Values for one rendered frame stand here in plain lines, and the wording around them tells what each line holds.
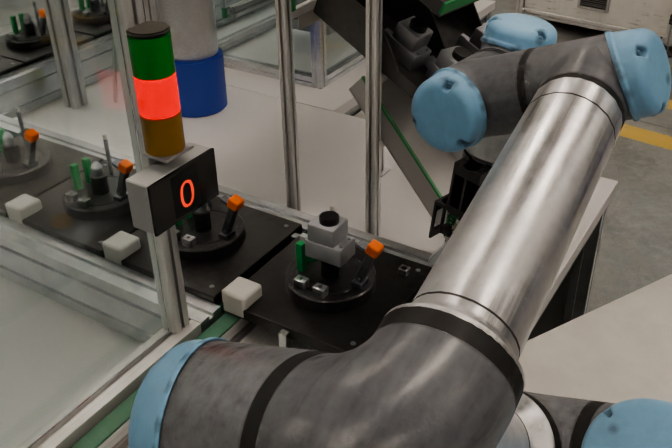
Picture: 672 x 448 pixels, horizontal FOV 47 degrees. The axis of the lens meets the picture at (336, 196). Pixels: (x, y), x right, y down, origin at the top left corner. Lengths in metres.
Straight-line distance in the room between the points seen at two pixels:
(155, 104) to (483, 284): 0.56
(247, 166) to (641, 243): 1.85
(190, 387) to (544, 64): 0.40
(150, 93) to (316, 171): 0.85
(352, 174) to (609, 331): 0.67
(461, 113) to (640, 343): 0.73
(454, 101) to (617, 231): 2.58
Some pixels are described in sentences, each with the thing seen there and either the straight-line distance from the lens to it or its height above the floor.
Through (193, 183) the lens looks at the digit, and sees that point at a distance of 1.01.
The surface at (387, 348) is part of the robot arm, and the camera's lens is 0.45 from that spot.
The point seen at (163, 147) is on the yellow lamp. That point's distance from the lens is 0.97.
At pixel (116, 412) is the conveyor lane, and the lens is 1.09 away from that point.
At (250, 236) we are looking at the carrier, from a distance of 1.33.
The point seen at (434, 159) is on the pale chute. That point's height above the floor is 1.06.
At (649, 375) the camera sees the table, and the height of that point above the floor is 0.86.
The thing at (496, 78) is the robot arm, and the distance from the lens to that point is 0.71.
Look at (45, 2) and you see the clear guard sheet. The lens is 0.88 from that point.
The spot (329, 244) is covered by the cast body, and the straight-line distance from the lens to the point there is 1.14.
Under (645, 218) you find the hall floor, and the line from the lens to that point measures 3.38.
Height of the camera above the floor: 1.70
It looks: 31 degrees down
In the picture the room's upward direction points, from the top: 1 degrees counter-clockwise
